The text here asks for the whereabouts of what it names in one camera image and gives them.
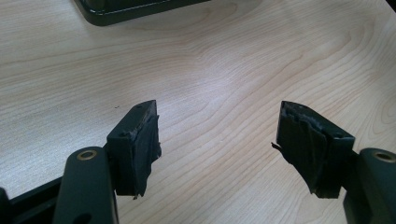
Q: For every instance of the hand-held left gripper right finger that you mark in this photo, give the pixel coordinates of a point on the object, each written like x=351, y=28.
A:
x=311, y=149

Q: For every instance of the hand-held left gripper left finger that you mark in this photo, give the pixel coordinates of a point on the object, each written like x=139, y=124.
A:
x=137, y=149

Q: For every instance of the red and black shoe rack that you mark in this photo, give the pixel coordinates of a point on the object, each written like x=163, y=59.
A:
x=124, y=11

